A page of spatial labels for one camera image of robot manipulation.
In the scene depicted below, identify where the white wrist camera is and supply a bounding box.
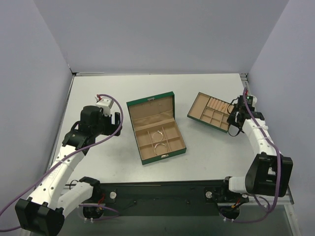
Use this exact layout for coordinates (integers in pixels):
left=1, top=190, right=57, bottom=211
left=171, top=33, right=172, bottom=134
left=245, top=95, right=257, bottom=107
left=95, top=94, right=114, bottom=117

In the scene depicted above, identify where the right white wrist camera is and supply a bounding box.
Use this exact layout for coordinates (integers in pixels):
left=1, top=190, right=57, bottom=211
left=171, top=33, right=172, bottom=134
left=245, top=95, right=257, bottom=107

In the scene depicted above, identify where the purple cable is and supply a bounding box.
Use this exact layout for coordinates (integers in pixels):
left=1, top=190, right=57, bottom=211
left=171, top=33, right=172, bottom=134
left=242, top=87, right=284, bottom=223
left=0, top=93, right=124, bottom=232

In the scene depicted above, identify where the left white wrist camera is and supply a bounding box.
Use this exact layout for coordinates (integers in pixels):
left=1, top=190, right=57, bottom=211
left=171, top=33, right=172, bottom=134
left=95, top=94, right=114, bottom=117

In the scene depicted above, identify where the green jewelry box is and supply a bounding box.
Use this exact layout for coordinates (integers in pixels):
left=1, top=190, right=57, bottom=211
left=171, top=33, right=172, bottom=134
left=126, top=91, right=187, bottom=165

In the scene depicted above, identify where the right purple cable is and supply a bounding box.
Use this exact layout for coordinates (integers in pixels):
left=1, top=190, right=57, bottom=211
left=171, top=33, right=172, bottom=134
left=242, top=87, right=284, bottom=223

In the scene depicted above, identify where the aluminium frame rail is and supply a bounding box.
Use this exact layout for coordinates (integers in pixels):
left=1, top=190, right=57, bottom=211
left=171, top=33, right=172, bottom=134
left=242, top=81, right=293, bottom=211

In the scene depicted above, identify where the silver pearl bangle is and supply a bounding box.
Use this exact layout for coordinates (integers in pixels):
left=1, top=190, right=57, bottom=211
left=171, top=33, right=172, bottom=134
left=152, top=130, right=164, bottom=142
left=154, top=143, right=169, bottom=156

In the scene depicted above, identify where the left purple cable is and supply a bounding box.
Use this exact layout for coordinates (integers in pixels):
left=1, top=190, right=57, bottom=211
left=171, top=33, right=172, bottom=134
left=0, top=93, right=124, bottom=232

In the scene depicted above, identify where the green tray with compartments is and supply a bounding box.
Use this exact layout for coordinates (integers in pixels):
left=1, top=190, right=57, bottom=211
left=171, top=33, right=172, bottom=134
left=187, top=92, right=233, bottom=133

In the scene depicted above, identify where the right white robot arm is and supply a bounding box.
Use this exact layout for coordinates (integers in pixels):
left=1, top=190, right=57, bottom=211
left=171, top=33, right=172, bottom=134
left=227, top=95, right=293, bottom=197

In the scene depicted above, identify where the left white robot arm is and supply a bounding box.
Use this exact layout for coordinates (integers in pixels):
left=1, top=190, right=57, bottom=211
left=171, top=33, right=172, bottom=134
left=15, top=106, right=124, bottom=236

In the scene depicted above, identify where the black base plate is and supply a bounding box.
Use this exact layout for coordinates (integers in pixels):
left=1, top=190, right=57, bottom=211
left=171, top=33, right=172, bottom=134
left=61, top=179, right=249, bottom=217

